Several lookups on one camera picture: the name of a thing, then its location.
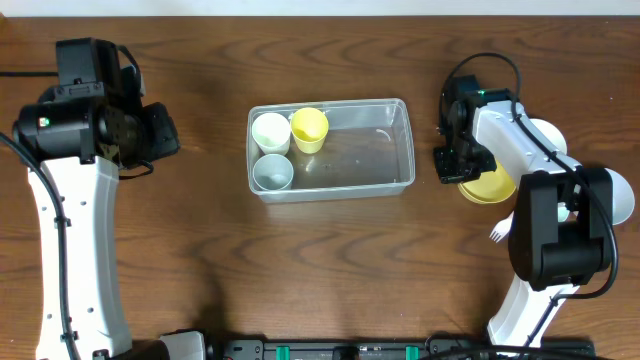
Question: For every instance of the yellow plastic bowl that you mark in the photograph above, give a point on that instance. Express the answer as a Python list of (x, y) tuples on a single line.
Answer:
[(492, 187)]

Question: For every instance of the mint green plastic spoon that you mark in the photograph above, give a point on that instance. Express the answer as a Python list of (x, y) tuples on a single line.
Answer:
[(565, 211)]

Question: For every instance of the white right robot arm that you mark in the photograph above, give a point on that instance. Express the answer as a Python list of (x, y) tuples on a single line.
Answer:
[(561, 233)]

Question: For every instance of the yellow plastic cup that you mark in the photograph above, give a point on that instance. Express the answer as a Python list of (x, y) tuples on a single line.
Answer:
[(309, 127)]

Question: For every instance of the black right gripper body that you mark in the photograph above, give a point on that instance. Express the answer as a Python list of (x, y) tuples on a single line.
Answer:
[(462, 158)]

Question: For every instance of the grey plastic cup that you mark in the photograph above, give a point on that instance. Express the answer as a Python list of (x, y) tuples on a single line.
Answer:
[(273, 172)]

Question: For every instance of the white plastic cup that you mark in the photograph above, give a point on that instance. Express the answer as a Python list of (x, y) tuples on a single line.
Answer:
[(272, 132)]

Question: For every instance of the clear plastic container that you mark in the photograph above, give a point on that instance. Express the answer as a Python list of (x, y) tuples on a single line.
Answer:
[(368, 152)]

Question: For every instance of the white plastic fork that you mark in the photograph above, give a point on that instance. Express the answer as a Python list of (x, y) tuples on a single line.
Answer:
[(502, 228)]

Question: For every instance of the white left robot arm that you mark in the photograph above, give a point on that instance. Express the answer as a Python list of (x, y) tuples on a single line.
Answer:
[(77, 150)]

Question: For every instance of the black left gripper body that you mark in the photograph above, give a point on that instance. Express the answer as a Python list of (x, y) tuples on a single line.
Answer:
[(160, 136)]

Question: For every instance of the white plastic bowl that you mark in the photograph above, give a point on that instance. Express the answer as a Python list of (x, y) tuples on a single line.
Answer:
[(552, 133), (623, 202)]

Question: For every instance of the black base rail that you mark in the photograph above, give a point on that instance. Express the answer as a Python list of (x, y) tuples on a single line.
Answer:
[(442, 346)]

